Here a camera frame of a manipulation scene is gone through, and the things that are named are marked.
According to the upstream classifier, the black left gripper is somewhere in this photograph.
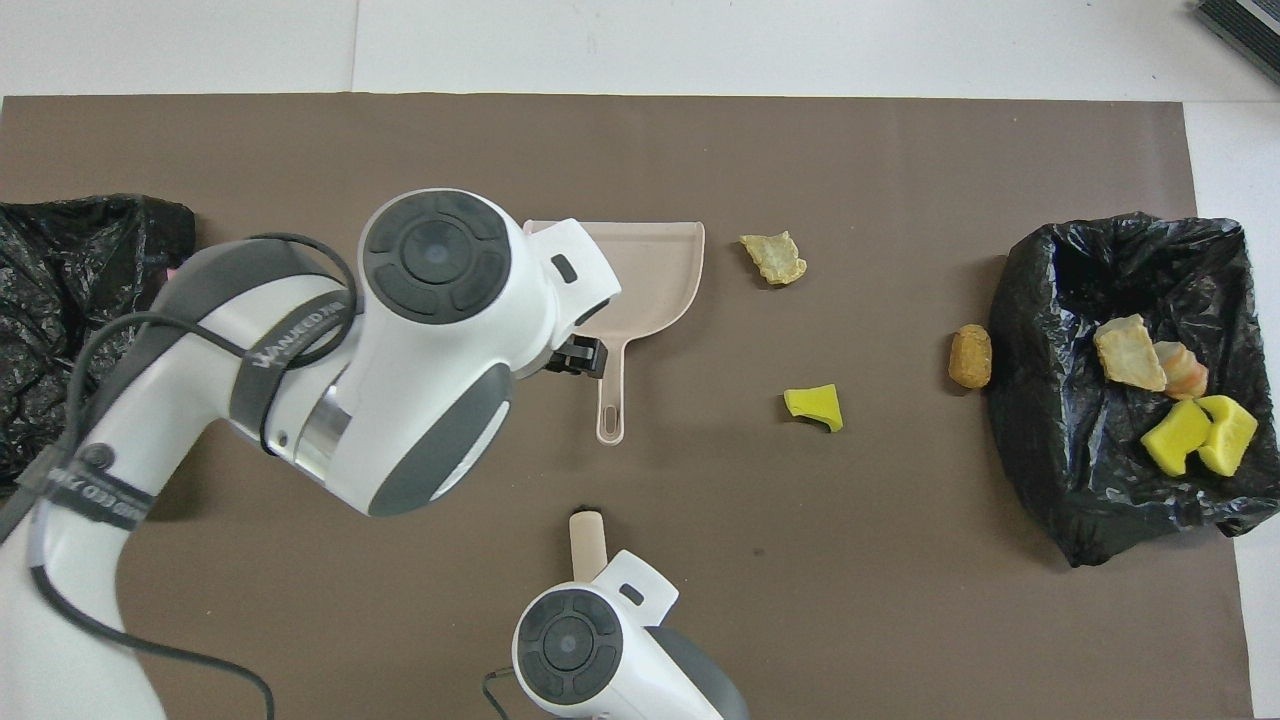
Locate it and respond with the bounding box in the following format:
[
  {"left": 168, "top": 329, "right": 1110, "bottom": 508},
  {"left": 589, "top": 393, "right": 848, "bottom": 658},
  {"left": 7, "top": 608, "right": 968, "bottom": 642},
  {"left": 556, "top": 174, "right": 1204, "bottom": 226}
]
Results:
[{"left": 545, "top": 336, "right": 610, "bottom": 379}]

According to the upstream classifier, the beige plastic dustpan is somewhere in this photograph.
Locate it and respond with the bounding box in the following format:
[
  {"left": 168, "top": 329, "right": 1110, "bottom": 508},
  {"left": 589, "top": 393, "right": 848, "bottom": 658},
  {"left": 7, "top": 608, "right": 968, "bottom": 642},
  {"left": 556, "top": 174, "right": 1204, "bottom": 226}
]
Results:
[{"left": 524, "top": 220, "right": 707, "bottom": 447}]

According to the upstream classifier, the pale foam chunk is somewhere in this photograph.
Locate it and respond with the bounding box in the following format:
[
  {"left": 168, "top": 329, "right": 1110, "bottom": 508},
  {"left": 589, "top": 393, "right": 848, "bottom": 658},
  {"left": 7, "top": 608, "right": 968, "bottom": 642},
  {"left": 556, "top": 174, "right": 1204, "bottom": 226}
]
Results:
[{"left": 739, "top": 231, "right": 808, "bottom": 287}]

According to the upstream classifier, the small yellow sponge wedge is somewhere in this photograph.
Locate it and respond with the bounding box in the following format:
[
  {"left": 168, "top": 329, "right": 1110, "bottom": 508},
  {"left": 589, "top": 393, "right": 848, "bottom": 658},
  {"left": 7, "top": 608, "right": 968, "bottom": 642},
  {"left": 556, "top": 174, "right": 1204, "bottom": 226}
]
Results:
[{"left": 783, "top": 384, "right": 844, "bottom": 433}]

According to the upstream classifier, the brown cork like piece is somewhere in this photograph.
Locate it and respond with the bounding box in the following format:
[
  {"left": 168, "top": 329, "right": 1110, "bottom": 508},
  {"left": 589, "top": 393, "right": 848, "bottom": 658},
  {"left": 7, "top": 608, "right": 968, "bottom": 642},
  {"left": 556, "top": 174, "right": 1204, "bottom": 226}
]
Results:
[{"left": 948, "top": 323, "right": 994, "bottom": 389}]

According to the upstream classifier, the beige foam chunk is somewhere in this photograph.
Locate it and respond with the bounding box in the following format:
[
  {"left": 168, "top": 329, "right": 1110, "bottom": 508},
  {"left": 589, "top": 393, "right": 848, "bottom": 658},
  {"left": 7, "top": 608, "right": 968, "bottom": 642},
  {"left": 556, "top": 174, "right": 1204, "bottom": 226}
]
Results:
[{"left": 1093, "top": 314, "right": 1169, "bottom": 392}]

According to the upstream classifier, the notched yellow sponge piece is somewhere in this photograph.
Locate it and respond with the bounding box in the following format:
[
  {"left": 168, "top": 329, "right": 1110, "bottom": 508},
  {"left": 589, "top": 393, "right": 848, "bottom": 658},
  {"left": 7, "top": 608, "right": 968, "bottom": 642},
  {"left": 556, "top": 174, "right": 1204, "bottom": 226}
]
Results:
[{"left": 1140, "top": 399, "right": 1214, "bottom": 478}]

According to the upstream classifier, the cream orange ridged foam piece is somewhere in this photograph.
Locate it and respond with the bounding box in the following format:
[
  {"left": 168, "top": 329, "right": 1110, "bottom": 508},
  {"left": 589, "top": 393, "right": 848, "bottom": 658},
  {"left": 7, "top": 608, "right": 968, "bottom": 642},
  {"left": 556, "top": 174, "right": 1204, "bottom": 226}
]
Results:
[{"left": 1152, "top": 340, "right": 1210, "bottom": 401}]

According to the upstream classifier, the smooth yellow sponge piece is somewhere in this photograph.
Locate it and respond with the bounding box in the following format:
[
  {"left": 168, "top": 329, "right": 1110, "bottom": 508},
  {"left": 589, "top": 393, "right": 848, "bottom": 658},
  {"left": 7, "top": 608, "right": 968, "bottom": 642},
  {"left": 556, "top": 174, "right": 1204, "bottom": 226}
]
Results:
[{"left": 1195, "top": 394, "right": 1260, "bottom": 477}]

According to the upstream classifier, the right black trash bag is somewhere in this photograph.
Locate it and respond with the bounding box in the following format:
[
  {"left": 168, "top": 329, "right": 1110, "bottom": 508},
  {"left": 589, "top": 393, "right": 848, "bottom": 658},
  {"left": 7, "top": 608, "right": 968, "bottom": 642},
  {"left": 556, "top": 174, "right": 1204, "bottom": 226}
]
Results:
[{"left": 985, "top": 212, "right": 1280, "bottom": 568}]

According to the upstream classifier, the black trash bag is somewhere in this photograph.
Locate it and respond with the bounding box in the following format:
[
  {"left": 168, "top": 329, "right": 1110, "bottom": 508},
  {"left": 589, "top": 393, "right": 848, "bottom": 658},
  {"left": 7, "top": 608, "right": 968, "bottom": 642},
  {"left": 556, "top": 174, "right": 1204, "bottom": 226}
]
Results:
[
  {"left": 985, "top": 212, "right": 1280, "bottom": 568},
  {"left": 0, "top": 193, "right": 198, "bottom": 491}
]

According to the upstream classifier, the left black trash bag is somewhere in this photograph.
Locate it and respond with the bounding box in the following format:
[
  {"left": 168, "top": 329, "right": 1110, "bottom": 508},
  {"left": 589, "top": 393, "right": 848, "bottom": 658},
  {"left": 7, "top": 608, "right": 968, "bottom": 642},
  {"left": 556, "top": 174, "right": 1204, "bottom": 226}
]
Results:
[{"left": 0, "top": 193, "right": 198, "bottom": 491}]

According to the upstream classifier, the brown paper table mat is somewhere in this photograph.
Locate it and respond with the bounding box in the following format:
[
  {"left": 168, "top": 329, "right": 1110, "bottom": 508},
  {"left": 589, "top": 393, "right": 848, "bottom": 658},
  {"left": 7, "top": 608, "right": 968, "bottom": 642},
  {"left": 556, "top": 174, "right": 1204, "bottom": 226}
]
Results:
[{"left": 0, "top": 93, "right": 1256, "bottom": 720}]

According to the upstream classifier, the grey ridged device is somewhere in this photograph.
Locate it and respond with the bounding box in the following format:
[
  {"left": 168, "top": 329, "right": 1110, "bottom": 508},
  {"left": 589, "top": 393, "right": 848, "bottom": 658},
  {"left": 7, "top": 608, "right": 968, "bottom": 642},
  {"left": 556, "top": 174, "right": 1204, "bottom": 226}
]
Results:
[{"left": 1190, "top": 0, "right": 1280, "bottom": 86}]

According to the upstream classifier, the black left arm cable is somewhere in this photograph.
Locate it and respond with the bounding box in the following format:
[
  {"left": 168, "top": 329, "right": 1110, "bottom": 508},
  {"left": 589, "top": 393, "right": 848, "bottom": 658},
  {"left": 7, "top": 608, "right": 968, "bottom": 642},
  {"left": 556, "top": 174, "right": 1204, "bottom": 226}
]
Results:
[{"left": 0, "top": 232, "right": 361, "bottom": 720}]

